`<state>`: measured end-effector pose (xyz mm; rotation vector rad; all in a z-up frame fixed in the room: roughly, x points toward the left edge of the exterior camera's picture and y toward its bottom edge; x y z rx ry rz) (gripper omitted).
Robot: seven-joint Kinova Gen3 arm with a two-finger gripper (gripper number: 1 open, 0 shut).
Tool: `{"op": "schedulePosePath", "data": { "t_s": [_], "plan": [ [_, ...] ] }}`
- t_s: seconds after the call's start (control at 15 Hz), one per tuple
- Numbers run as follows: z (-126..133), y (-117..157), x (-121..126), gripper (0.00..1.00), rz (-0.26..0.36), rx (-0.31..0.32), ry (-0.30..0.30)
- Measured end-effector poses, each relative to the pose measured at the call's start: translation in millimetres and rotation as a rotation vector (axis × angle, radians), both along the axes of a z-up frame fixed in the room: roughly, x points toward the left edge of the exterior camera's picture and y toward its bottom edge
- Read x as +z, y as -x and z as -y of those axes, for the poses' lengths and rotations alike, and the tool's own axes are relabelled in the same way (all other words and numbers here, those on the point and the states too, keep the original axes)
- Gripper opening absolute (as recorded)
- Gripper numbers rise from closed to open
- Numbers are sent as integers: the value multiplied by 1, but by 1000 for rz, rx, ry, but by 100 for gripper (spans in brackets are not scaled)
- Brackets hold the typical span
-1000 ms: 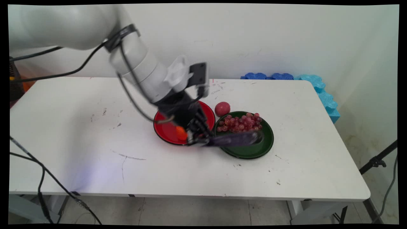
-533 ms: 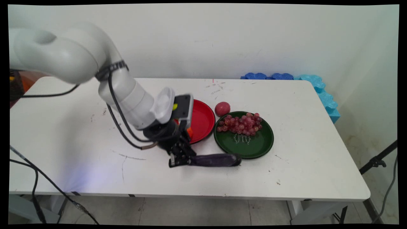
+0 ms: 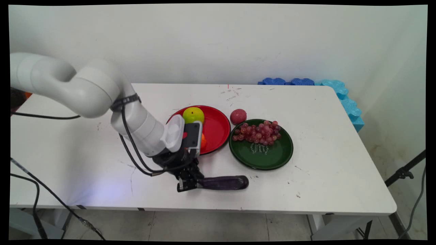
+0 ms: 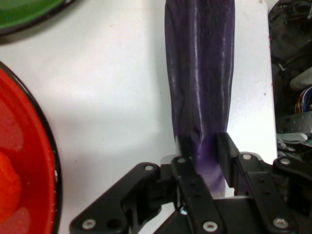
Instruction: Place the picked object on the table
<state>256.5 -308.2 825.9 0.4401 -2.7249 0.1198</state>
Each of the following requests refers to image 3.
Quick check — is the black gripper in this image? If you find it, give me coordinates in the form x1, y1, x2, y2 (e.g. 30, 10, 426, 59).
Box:
153, 149, 205, 193

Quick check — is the purple eggplant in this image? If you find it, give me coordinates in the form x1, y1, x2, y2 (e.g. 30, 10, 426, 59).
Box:
198, 175, 249, 191

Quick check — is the red round plate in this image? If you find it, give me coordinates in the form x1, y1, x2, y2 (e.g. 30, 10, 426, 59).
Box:
166, 105, 231, 156

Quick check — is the yellow-green apple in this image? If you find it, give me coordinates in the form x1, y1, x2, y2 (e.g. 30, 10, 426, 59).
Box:
183, 107, 205, 124

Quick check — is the dark green round plate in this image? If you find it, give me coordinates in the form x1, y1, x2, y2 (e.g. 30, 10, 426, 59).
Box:
229, 119, 294, 170

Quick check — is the reddish round fruit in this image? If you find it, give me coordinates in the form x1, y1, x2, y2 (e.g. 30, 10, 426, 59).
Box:
230, 109, 247, 125

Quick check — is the red grape bunch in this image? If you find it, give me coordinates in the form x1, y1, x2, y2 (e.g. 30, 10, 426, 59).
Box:
232, 120, 282, 146

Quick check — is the white table leg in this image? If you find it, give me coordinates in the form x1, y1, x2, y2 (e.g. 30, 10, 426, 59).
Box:
10, 208, 73, 239
307, 214, 373, 241

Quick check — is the light blue foam mat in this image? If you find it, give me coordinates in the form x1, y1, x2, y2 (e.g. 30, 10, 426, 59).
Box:
315, 79, 365, 132

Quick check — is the orange and black object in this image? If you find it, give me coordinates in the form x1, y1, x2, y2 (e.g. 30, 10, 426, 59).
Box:
10, 88, 33, 115

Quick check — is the black tripod stand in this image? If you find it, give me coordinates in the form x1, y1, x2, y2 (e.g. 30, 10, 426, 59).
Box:
385, 150, 426, 187

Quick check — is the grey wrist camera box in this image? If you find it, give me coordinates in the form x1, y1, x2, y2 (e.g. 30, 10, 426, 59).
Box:
184, 121, 203, 151

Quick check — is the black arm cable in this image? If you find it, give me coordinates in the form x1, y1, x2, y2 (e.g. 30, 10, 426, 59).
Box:
10, 105, 193, 177

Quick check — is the black cable strap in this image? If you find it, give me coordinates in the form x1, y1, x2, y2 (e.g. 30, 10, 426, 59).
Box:
110, 93, 142, 112

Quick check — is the black floor cable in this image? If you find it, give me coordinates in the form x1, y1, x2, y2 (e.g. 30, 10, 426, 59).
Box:
10, 158, 107, 241
10, 173, 49, 239

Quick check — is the grey floor cable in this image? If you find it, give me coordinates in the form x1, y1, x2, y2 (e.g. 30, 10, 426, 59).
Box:
398, 165, 426, 239

